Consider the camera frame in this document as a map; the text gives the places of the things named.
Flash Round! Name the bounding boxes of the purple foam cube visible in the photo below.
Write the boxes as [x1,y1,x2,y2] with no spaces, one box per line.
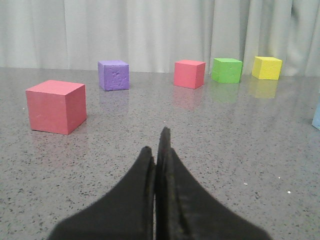
[97,60,130,91]

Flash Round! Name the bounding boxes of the light blue foam cube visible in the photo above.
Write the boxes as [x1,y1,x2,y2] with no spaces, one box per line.
[311,100,320,130]

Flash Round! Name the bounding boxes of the yellow foam cube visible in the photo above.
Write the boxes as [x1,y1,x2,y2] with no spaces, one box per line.
[251,56,283,80]

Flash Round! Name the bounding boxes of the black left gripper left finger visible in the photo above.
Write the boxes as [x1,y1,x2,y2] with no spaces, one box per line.
[48,146,156,240]

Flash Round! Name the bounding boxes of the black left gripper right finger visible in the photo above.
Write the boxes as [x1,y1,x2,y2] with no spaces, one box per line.
[155,127,271,240]

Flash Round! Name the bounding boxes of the white curtain backdrop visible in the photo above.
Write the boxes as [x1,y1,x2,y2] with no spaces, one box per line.
[0,0,320,77]

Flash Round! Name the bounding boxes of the pink foam cube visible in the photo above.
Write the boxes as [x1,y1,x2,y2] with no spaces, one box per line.
[173,59,206,89]

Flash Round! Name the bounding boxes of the large red foam cube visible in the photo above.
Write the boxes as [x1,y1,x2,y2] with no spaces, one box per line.
[25,80,87,135]

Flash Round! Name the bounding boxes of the green foam cube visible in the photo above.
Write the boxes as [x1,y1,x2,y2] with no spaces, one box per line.
[211,58,243,84]

